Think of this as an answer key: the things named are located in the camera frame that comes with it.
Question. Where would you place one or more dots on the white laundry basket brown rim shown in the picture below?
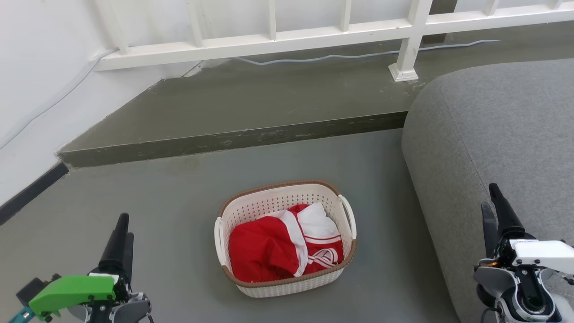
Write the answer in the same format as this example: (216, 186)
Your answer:
(269, 202)

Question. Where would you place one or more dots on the black baseboard strip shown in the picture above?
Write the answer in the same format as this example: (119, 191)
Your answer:
(31, 193)

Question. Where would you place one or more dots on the teal left wrist bracket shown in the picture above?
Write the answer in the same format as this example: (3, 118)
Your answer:
(20, 316)

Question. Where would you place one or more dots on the grey fabric sofa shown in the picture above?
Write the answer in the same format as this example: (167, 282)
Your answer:
(493, 134)

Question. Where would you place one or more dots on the white wooden railing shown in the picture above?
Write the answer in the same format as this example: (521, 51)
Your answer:
(269, 41)

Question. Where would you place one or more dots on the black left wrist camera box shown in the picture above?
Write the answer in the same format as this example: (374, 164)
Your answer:
(31, 289)

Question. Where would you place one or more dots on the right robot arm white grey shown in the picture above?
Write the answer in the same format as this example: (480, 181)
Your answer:
(509, 309)

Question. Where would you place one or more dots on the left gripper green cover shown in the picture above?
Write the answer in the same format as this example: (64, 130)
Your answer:
(71, 291)

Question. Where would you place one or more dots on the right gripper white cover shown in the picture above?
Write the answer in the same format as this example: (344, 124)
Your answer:
(547, 253)

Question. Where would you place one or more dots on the red and white garment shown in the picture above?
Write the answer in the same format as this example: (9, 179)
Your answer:
(260, 246)

